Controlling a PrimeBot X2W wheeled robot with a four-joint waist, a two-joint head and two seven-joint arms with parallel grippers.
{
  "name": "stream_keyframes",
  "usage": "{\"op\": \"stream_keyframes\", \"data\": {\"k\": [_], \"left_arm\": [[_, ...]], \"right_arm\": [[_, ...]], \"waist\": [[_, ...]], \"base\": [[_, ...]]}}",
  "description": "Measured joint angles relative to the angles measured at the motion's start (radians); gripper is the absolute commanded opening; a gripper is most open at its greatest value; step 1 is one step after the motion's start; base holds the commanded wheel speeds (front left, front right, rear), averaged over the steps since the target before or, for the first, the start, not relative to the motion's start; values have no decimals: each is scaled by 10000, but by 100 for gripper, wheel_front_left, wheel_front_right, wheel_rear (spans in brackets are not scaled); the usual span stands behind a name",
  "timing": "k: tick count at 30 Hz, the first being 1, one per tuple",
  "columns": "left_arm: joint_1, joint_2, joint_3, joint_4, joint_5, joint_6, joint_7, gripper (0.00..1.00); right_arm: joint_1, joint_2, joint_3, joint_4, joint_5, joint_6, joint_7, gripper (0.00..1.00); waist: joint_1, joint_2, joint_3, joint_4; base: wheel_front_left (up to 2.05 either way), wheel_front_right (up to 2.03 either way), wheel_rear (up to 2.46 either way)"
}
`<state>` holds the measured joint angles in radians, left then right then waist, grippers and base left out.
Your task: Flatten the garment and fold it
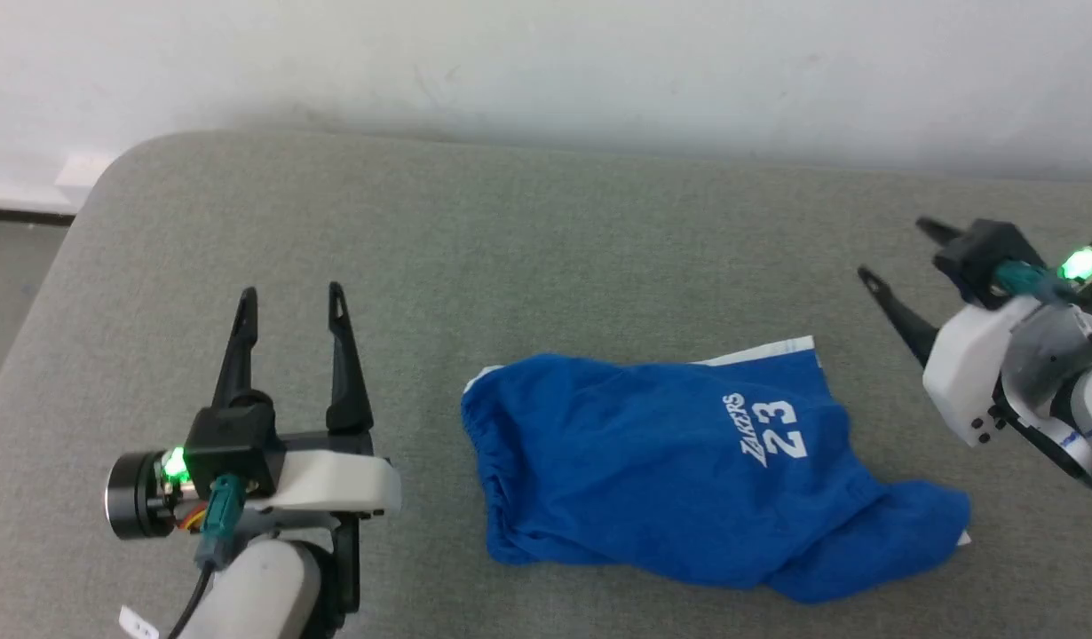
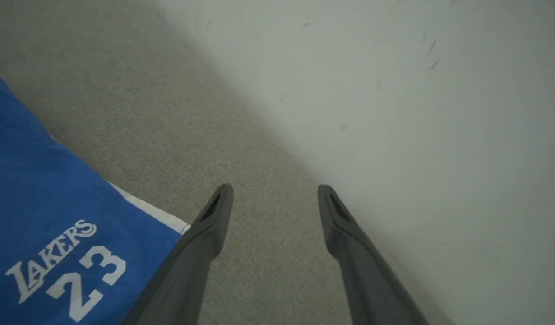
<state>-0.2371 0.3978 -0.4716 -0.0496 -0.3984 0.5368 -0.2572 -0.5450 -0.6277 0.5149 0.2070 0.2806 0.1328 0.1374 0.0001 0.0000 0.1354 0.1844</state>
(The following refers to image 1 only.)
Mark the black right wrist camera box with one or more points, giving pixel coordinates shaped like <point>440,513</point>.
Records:
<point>985,257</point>

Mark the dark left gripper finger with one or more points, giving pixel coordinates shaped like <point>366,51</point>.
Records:
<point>346,373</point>
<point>237,355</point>

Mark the black skirting strip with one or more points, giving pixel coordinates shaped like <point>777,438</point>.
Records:
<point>22,216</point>

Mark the blue basketball shorts number 23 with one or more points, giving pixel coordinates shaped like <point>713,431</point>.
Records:
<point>670,479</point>

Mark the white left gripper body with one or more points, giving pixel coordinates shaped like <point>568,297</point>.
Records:
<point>333,484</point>

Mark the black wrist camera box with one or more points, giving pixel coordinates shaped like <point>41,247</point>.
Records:
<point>235,444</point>
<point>985,257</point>

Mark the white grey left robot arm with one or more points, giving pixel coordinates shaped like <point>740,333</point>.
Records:
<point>271,586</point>

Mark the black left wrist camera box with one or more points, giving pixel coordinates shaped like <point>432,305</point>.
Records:
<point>235,444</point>

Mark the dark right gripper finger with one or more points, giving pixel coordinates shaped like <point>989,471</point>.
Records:
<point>938,232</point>
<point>901,315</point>

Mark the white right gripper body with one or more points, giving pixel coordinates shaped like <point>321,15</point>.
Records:
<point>968,373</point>

